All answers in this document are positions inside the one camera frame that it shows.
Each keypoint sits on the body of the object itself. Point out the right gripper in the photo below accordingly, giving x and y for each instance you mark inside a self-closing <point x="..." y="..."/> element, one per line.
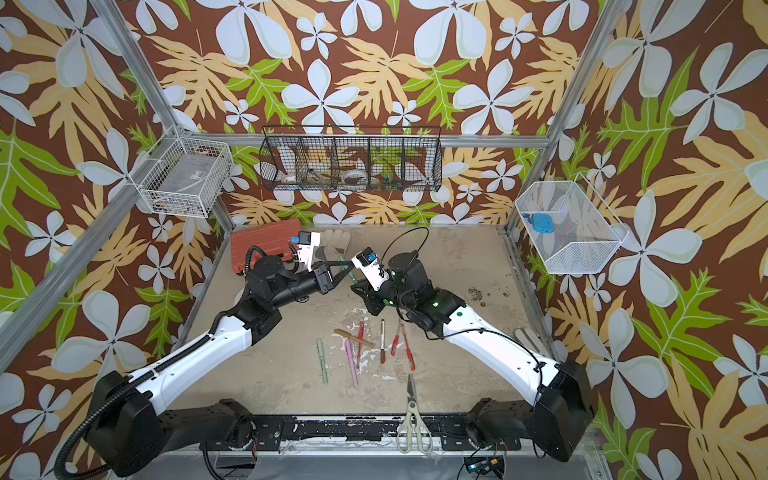
<point x="372" y="298"/>

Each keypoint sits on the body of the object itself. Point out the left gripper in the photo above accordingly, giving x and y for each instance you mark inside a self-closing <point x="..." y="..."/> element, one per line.
<point x="322" y="278"/>

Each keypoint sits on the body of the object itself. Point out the dark green pen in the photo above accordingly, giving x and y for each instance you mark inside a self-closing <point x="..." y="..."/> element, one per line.
<point x="348" y="269"/>

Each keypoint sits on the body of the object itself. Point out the white brown-capped marker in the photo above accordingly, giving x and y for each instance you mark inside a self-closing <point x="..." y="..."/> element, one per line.
<point x="382" y="342"/>

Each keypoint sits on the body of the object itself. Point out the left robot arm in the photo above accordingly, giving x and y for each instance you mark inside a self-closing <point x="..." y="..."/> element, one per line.
<point x="130" y="421"/>

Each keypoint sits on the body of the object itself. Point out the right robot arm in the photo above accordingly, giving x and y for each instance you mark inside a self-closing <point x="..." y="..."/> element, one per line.
<point x="556" y="405"/>

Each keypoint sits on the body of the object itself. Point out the brown gold pen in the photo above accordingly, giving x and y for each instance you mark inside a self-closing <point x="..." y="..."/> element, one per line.
<point x="354" y="338"/>

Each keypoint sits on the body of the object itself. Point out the pink pen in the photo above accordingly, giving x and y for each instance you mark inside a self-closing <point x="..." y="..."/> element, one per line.
<point x="349" y="352"/>

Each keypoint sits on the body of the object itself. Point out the clear red-capped pen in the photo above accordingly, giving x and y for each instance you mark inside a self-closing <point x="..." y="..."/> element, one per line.
<point x="396" y="340"/>

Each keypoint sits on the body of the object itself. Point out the light green pen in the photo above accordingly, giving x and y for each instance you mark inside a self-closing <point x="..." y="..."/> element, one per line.
<point x="322" y="361"/>

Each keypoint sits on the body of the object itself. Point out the beige work glove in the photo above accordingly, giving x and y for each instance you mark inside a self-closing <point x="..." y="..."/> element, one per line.
<point x="333" y="246"/>

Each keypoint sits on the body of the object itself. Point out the red plastic tool case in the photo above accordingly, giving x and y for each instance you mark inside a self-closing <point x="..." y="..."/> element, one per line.
<point x="272" y="238"/>

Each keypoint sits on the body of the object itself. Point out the blue object in basket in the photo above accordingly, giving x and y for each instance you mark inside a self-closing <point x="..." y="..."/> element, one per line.
<point x="540" y="223"/>

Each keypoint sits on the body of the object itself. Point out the white mesh basket right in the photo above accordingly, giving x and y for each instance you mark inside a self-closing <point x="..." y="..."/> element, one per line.
<point x="588" y="232"/>

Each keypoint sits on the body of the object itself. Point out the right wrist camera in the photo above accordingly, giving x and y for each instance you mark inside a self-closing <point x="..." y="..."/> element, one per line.
<point x="368" y="262"/>

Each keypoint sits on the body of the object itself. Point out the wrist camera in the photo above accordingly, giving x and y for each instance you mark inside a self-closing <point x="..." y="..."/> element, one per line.
<point x="368" y="262"/>
<point x="306" y="243"/>

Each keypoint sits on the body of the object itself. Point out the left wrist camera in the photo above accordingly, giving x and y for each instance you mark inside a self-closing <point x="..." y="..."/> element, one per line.
<point x="306" y="243"/>

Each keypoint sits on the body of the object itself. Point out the black wire basket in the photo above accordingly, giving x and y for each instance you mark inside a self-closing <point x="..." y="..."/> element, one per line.
<point x="353" y="158"/>

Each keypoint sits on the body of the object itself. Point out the white handled scissors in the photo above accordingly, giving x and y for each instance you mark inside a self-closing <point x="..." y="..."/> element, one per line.
<point x="413" y="433"/>

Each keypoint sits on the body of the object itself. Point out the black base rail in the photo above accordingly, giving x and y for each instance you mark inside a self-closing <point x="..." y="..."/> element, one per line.
<point x="450" y="432"/>

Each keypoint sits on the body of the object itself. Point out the white wire basket left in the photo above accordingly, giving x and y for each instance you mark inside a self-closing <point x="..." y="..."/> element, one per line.
<point x="183" y="175"/>

